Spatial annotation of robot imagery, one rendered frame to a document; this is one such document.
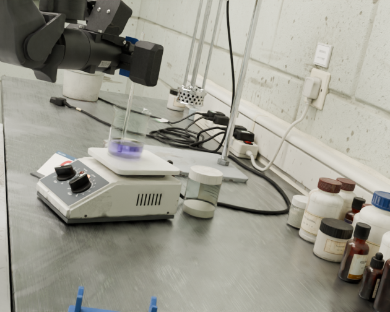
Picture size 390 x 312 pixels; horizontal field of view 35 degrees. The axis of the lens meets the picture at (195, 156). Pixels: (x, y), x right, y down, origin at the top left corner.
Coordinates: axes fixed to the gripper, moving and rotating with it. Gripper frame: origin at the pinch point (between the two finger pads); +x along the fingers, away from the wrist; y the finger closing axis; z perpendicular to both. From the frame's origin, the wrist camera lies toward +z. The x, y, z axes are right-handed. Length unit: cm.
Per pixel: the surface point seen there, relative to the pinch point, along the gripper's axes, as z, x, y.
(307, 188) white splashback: -24, 50, -13
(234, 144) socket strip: -22, 63, 15
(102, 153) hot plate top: -16.9, -0.7, 2.0
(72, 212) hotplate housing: -23.5, -11.2, -3.7
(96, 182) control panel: -19.8, -6.0, -2.8
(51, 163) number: -23.5, 2.5, 16.7
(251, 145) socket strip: -21, 64, 10
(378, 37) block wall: 11, 50, -20
